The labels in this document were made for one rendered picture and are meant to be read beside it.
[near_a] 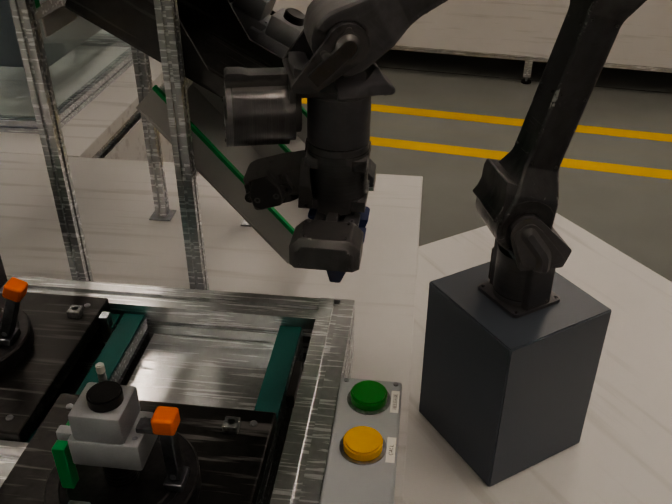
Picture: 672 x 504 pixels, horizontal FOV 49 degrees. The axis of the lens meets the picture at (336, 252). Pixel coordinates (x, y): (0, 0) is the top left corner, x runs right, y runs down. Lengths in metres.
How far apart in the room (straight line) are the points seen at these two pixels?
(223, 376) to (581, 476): 0.44
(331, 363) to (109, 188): 0.78
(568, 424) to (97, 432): 0.53
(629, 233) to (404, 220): 1.95
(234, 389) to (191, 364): 0.07
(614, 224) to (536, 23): 1.72
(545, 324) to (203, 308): 0.43
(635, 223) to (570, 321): 2.50
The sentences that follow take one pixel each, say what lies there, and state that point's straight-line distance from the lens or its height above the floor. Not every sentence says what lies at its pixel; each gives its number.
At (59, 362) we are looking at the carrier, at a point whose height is 0.97.
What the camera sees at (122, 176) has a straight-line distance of 1.57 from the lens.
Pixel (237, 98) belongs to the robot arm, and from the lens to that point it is 0.64.
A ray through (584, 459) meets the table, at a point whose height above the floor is 0.86.
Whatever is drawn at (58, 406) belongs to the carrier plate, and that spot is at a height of 0.97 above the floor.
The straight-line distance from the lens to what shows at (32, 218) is 1.47.
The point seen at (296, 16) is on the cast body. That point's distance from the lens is 1.05.
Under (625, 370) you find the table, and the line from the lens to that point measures 1.09.
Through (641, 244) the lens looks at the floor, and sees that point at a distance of 3.16.
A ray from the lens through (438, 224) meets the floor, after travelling 3.09.
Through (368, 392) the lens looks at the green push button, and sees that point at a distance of 0.82.
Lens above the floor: 1.53
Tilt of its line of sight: 32 degrees down
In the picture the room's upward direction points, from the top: straight up
